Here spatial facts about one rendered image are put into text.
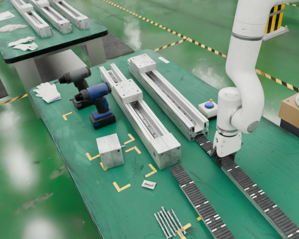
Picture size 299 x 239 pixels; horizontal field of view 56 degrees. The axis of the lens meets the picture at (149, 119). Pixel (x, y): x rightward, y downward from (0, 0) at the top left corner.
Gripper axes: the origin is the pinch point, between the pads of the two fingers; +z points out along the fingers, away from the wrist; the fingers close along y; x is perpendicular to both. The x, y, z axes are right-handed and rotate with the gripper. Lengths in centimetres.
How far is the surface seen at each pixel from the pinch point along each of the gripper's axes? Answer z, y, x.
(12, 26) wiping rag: 2, -73, 252
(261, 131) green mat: 4.0, 27.0, 9.5
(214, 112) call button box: -0.4, 13.6, 27.4
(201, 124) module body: -1.8, 2.3, 21.3
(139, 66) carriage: -9, -4, 78
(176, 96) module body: -3.9, 2.4, 45.4
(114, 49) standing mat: 81, 42, 316
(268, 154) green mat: 4.0, 19.5, -3.4
